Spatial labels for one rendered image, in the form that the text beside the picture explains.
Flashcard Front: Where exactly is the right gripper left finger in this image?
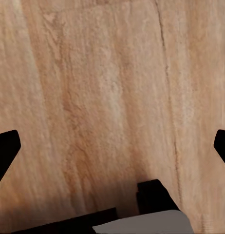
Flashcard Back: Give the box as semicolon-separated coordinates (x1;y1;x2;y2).
0;130;21;181

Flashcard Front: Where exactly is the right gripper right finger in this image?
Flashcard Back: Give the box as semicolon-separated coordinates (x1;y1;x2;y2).
214;129;225;162

